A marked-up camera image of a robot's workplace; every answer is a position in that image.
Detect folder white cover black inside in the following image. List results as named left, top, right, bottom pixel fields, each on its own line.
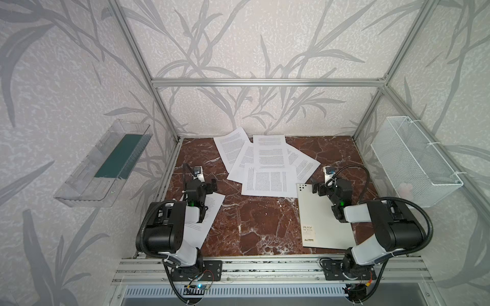
left=297, top=184, right=356, bottom=249

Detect printed paper sheet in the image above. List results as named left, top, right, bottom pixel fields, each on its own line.
left=184, top=193, right=225, bottom=249

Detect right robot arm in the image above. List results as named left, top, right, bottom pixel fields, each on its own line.
left=312, top=175, right=434, bottom=274

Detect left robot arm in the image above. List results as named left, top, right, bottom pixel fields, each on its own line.
left=135, top=178, right=218, bottom=274

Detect printed sheet right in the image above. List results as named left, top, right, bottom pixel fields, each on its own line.
left=287, top=144, right=320, bottom=184

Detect printed sheet back left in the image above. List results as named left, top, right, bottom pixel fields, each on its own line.
left=213, top=127, right=250, bottom=173

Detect printed sheet under pile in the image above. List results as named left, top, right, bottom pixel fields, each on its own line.
left=227, top=142, right=254, bottom=184

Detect printed sheet front centre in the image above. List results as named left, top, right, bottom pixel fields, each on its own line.
left=241, top=165, right=297, bottom=198

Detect printed sheet top centre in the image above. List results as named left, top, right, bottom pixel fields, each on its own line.
left=253, top=135, right=290, bottom=169

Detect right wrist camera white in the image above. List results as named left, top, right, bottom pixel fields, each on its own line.
left=323, top=166, right=336, bottom=186

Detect white wire mesh basket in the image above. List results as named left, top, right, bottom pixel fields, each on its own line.
left=371, top=116, right=463, bottom=208

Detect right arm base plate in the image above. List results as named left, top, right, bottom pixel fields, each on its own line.
left=319, top=258, right=377, bottom=283

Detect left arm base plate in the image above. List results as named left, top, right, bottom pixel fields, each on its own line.
left=170, top=260, right=223, bottom=282

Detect aluminium front rail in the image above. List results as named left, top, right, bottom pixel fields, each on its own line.
left=111, top=254, right=434, bottom=285

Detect clear plastic wall tray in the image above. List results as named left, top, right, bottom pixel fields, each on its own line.
left=54, top=120, right=153, bottom=208

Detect aluminium frame horizontal bar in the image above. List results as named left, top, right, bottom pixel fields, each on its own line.
left=151, top=78, right=384, bottom=88

